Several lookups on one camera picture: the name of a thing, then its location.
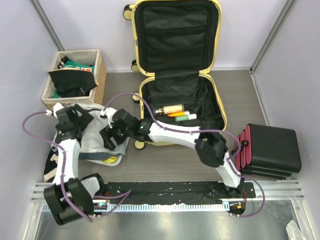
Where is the light grey garment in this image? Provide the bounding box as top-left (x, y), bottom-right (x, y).
top-left (51, 102), bottom-right (131, 163)

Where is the yellow-green garment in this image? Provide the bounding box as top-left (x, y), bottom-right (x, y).
top-left (103, 156), bottom-right (119, 164)

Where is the yellow hard-shell suitcase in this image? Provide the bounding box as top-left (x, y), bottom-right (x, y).
top-left (122, 0), bottom-right (227, 131)

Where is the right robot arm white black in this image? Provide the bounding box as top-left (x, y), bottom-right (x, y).
top-left (100, 107), bottom-right (244, 198)

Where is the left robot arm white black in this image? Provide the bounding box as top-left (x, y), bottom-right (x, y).
top-left (43, 103), bottom-right (107, 226)

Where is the dark folded garment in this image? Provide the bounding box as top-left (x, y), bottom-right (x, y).
top-left (78, 152), bottom-right (112, 161)

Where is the white perforated plastic basket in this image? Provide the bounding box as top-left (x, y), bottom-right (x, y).
top-left (91, 155), bottom-right (123, 167)

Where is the black garment in basket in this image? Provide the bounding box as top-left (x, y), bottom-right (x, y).
top-left (48, 68), bottom-right (98, 98)

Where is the beige cosmetic bottle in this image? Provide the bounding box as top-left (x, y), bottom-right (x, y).
top-left (153, 104), bottom-right (185, 116)

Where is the woven wicker laundry basket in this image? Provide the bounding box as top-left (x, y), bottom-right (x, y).
top-left (41, 49), bottom-right (107, 109)

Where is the green printed garment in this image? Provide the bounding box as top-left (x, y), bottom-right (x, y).
top-left (62, 60), bottom-right (95, 73)

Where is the orange cosmetic tube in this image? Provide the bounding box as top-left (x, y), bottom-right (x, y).
top-left (167, 111), bottom-right (190, 118)

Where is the green white cosmetic tube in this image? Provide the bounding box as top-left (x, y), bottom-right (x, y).
top-left (174, 113), bottom-right (197, 122)

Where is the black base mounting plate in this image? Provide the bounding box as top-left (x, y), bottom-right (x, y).
top-left (100, 181), bottom-right (256, 205)

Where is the black storage box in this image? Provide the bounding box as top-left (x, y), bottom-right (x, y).
top-left (240, 123), bottom-right (302, 180)

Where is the crumpled white plastic sheet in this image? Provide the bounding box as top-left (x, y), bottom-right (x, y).
top-left (285, 220), bottom-right (306, 240)

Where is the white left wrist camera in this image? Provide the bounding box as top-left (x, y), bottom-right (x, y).
top-left (45, 102), bottom-right (65, 119)

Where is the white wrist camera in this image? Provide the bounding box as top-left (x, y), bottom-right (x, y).
top-left (45, 102), bottom-right (65, 119)
top-left (100, 107), bottom-right (117, 125)

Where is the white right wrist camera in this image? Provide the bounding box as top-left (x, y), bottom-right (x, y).
top-left (100, 107), bottom-right (117, 125)

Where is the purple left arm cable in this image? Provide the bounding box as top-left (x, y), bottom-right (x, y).
top-left (21, 111), bottom-right (132, 223)

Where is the white slotted cable duct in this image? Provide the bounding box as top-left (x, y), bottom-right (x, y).
top-left (42, 202), bottom-right (230, 213)

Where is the aluminium rail frame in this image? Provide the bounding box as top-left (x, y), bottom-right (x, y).
top-left (30, 179), bottom-right (305, 203)

